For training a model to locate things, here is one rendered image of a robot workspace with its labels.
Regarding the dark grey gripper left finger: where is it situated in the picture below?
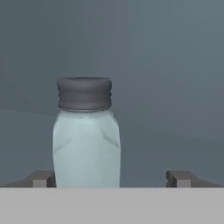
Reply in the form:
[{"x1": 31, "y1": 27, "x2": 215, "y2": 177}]
[{"x1": 0, "y1": 170, "x2": 57, "y2": 188}]

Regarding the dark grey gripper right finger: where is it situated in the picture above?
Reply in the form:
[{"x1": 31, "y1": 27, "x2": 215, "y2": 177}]
[{"x1": 165, "y1": 170, "x2": 224, "y2": 188}]

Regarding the white shaker with grey cap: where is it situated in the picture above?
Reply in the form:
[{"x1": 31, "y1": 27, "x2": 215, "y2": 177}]
[{"x1": 52, "y1": 76, "x2": 122, "y2": 189}]

